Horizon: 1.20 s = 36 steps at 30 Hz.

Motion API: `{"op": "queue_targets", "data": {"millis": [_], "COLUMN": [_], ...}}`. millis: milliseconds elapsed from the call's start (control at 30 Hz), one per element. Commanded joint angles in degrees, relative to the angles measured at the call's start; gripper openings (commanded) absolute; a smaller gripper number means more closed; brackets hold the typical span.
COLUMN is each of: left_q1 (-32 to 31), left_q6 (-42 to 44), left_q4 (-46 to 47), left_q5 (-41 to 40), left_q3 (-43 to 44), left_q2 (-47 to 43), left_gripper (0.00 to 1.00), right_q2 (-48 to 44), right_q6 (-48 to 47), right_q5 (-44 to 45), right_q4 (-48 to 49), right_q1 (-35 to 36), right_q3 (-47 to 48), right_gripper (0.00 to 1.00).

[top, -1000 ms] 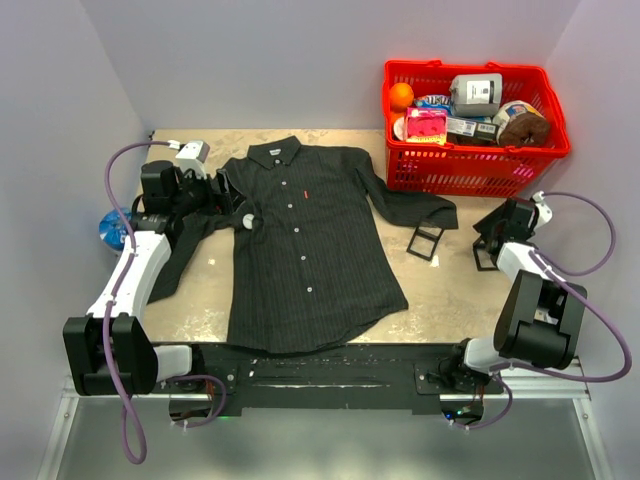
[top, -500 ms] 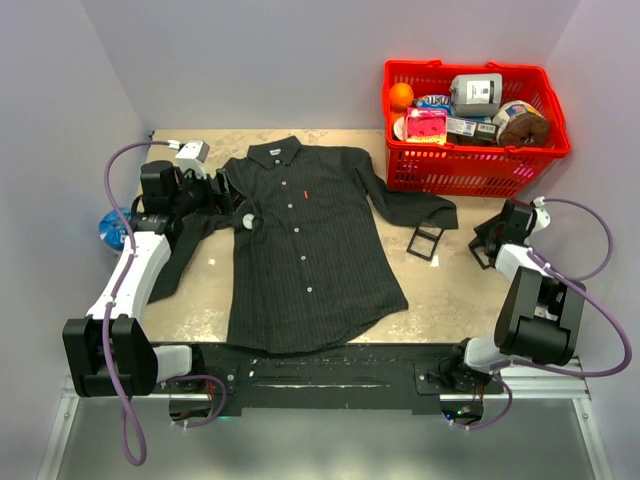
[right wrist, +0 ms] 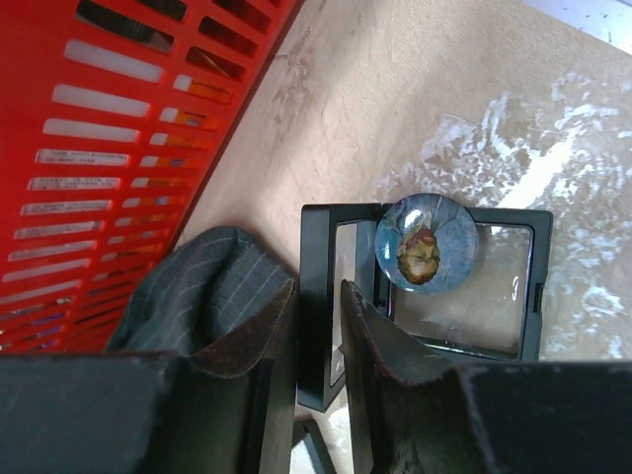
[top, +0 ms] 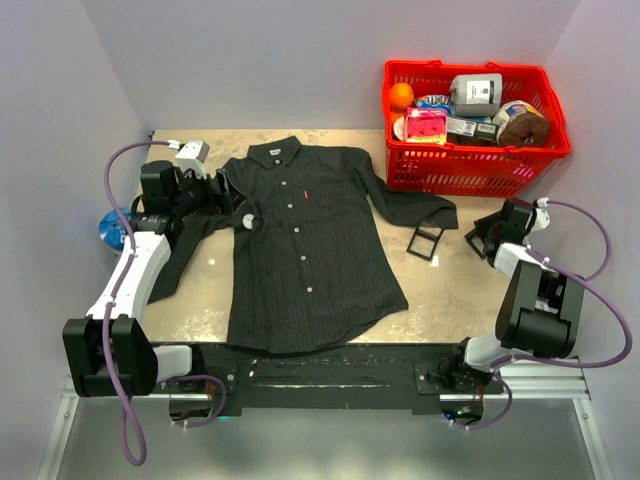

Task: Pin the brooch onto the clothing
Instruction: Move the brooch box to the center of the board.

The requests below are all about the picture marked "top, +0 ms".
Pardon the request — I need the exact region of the blue wrapped round package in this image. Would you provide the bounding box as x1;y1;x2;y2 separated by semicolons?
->
99;210;127;253

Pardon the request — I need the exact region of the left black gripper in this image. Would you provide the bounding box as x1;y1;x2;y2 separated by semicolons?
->
171;166;246;218

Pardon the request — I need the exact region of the grey labelled bag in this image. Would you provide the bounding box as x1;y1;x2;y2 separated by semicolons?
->
450;73;503;117

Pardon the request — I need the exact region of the pink snack box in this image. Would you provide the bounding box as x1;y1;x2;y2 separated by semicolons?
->
404;107;447;146

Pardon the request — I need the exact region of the brown doughnut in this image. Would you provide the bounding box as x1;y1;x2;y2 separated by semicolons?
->
497;113;551;147

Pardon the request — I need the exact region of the red plastic shopping basket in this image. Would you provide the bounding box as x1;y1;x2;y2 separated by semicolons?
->
381;59;571;198

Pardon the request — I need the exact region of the white round labelled package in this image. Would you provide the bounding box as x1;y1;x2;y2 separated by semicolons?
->
492;100;545;129

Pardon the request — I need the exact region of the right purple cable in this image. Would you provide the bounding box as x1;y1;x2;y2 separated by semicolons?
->
449;199;634;431

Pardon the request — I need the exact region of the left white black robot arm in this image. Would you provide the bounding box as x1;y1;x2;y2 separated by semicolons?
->
62;160;243;397

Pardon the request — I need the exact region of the orange fruit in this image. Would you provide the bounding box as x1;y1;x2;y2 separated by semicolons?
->
389;82;414;112

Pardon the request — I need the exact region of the aluminium frame rail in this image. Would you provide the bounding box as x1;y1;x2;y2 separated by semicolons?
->
492;199;614;480

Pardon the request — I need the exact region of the black framed brooch card left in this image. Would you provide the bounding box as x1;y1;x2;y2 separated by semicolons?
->
406;218;444;261

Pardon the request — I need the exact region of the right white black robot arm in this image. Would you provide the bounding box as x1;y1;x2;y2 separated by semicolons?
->
438;198;584;393

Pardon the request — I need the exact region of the blue white barcode box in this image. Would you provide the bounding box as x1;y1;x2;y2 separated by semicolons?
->
446;116;498;142

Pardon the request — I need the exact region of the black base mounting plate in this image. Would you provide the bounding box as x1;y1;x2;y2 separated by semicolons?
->
144;342;557;418

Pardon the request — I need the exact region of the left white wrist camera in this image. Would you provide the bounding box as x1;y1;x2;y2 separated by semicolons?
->
168;140;210;180

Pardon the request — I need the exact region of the purple cable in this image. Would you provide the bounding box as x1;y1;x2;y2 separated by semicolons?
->
449;199;634;431
101;140;184;466

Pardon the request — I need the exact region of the black pinstriped button shirt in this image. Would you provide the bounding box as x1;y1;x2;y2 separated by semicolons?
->
151;136;458;354

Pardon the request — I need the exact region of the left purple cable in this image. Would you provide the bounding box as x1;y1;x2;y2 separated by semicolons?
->
101;140;184;466

